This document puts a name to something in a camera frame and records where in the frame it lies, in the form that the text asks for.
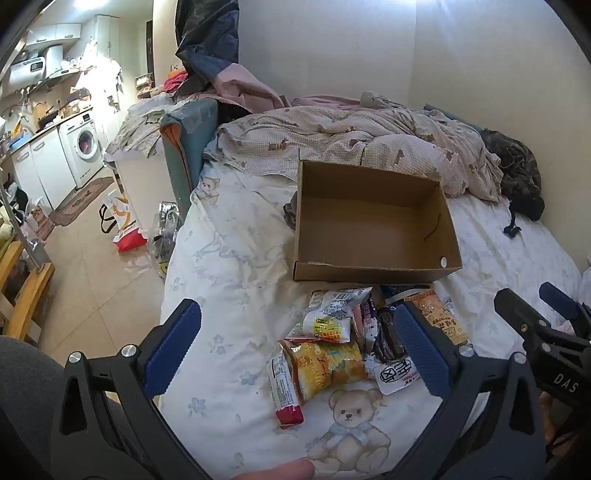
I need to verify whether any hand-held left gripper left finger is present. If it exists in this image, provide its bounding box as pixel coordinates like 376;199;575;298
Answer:
50;299;214;480

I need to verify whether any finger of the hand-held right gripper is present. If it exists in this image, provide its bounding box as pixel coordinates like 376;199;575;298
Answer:
494;288;555;352
539;281;591;324

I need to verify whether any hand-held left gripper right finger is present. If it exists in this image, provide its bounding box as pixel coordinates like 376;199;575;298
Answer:
383;300;548;480

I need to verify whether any orange snack packet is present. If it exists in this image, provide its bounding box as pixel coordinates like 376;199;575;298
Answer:
405;291;471;348

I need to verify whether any dark brown snack packet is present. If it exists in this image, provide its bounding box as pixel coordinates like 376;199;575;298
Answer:
355;300;409;364

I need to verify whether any white sachet black round mark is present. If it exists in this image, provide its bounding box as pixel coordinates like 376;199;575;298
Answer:
366;356;422;396

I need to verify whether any white snack packet yellow label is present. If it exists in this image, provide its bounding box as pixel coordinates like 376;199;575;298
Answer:
286;287;374;345

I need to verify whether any white red-ended snack packet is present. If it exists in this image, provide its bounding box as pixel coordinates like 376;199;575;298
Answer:
267;342;305;428

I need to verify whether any brown cardboard box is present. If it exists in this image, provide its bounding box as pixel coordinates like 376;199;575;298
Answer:
292;159;463;283

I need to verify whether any person's right hand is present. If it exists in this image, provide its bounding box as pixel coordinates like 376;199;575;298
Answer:
538;393;571;459

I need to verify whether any person's left hand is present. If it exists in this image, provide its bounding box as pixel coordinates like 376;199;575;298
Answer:
231;458;316;480

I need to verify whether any clear plastic bag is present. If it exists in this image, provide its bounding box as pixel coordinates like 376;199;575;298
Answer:
150;200;184;283

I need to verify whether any red and white shopping bag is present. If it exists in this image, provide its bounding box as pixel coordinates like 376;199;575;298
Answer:
98;191;149;254

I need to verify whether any camouflage garment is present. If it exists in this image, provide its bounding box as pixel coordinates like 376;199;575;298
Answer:
480;128;546;239

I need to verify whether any wooden chair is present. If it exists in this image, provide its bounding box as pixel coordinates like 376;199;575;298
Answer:
0;239;56;343

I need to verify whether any white side cabinet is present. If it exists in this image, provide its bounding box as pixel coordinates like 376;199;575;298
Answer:
104;152;180;232

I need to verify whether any brown floor mat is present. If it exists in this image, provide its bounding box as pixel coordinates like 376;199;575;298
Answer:
48;176;116;228

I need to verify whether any grey cloth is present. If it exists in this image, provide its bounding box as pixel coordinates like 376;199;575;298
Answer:
283;191;301;230

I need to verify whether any teal headboard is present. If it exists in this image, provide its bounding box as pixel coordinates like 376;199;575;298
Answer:
159;98;221;223

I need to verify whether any teal pillow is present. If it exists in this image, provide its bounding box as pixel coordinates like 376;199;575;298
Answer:
422;104;485;136

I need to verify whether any checked bear-print duvet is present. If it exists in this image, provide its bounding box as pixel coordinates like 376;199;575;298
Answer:
202;95;505;204

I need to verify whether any patterned cloth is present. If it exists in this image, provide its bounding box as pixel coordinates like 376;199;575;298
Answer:
104;98;186;161

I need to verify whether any white washing machine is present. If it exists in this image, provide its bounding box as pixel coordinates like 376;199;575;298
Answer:
58;108;105;188

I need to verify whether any white kitchen cabinet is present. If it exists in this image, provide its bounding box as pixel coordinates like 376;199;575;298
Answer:
11;124;73;212

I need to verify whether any pink blanket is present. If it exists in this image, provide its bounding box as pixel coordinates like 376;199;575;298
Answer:
290;95;366;112

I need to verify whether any red clothing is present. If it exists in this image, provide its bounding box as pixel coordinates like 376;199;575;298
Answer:
164;69;191;94

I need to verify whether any pink cloth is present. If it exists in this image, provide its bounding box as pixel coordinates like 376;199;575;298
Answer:
210;62;296;114

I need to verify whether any dark hanging jacket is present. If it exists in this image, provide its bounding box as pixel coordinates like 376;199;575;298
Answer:
174;0;241;93

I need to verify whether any white water heater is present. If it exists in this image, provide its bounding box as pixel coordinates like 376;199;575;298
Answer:
7;44;65;89

